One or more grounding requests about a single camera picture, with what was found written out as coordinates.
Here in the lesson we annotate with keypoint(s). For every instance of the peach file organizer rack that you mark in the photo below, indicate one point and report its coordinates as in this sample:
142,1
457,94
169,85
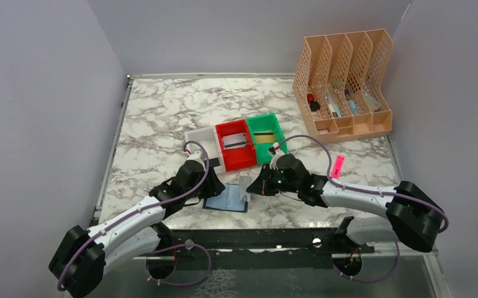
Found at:
346,64

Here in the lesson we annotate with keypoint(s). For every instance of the gold card in green bin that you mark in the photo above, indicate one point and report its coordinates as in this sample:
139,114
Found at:
264,137

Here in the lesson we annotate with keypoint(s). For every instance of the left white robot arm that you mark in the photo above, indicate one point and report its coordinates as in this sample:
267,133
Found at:
84,255

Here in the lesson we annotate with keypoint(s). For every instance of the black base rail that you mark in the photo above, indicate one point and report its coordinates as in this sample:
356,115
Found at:
280,248

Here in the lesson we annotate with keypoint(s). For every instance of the white plastic bin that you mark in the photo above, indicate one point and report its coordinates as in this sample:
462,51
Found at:
207,137

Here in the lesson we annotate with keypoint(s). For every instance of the red plastic bin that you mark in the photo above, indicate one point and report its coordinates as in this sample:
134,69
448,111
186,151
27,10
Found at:
238,158

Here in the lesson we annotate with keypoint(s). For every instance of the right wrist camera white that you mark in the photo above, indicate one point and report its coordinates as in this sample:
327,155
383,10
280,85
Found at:
275,149

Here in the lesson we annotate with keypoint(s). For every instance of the grey stapler in rack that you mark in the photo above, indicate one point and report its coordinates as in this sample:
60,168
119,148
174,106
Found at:
374,104

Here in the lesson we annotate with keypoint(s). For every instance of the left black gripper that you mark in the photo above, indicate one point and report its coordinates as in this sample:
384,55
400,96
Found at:
214,186

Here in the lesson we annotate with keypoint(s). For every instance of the clear pen pack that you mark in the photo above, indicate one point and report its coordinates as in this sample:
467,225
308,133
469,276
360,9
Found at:
332,104

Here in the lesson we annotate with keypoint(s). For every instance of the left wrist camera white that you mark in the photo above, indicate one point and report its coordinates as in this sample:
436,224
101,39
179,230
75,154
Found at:
196,155

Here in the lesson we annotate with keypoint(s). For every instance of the red black stamp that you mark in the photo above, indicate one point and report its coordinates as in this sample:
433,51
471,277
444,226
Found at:
313,104

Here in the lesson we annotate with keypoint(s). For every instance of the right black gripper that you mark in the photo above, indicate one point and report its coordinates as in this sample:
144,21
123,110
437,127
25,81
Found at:
261,185

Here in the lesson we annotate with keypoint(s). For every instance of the black card in white bin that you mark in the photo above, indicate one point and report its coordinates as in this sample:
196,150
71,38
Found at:
215,162

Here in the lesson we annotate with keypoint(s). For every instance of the navy blue card holder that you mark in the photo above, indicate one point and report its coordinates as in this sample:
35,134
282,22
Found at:
227,200

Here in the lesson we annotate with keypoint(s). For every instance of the pink highlighter pen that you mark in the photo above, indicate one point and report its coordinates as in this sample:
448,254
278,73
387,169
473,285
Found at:
337,168

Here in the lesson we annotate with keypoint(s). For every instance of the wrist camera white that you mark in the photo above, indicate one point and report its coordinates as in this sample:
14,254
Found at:
275,149
196,155

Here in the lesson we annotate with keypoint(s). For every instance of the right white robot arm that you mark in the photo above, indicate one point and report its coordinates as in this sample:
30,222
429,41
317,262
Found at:
397,214

